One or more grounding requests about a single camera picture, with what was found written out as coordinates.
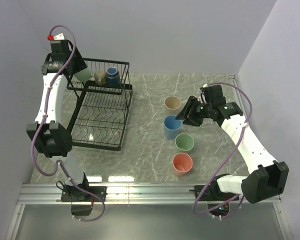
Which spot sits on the olive ceramic mug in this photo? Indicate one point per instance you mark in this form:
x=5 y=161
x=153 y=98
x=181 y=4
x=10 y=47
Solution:
x=100 y=77

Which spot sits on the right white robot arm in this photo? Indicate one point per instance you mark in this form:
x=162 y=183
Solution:
x=267 y=177

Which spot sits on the small green plastic cup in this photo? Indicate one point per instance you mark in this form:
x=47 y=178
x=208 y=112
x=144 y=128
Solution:
x=83 y=75

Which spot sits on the blue plastic cup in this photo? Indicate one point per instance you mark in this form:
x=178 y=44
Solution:
x=171 y=126

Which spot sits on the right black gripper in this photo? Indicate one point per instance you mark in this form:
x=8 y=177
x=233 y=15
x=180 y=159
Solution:
x=192 y=119

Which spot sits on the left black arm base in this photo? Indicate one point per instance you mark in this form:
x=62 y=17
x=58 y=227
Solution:
x=72 y=194

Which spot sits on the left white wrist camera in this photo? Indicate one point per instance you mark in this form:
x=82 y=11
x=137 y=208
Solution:
x=59 y=36

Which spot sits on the aluminium mounting rail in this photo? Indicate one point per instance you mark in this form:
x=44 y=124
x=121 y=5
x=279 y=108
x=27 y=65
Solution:
x=126 y=193

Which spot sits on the large green plastic cup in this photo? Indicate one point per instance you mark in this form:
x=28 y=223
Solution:
x=184 y=143

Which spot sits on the dark blue glazed mug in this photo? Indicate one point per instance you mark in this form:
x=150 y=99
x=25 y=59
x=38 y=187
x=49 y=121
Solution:
x=113 y=76

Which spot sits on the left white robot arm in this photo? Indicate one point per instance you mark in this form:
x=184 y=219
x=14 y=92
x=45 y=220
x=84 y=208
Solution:
x=48 y=135

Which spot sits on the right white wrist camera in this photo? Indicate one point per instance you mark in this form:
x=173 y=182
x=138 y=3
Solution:
x=201 y=97

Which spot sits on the pink plastic cup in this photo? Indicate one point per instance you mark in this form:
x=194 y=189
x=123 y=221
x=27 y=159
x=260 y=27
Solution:
x=182 y=163

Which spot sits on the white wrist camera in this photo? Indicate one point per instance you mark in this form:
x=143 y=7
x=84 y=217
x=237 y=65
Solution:
x=59 y=36
x=201 y=97

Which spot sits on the beige plastic cup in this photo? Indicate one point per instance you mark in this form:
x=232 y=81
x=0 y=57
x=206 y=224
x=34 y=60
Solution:
x=172 y=105

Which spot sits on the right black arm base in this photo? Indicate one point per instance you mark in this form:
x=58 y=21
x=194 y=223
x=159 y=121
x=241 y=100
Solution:
x=208 y=195

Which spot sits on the black wire dish rack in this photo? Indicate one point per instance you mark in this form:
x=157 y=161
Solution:
x=101 y=112

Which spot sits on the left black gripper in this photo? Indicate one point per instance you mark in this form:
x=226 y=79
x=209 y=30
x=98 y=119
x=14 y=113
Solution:
x=80 y=64

